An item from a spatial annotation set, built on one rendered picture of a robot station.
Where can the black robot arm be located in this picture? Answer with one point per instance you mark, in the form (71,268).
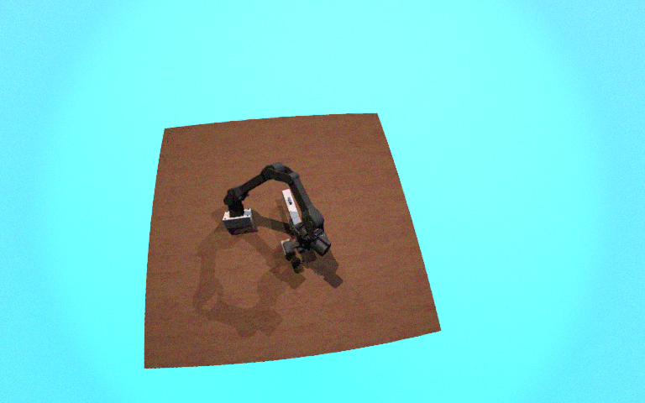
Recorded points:
(312,219)

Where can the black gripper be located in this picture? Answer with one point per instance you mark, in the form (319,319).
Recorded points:
(289,248)

